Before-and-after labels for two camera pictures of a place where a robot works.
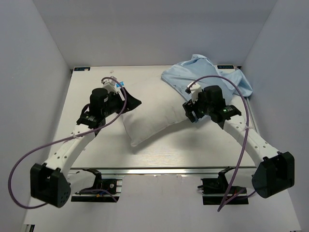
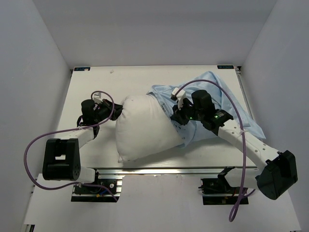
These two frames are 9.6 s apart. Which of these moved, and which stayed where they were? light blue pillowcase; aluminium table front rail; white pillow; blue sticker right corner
Moved: white pillow; light blue pillowcase
Stayed: blue sticker right corner; aluminium table front rail
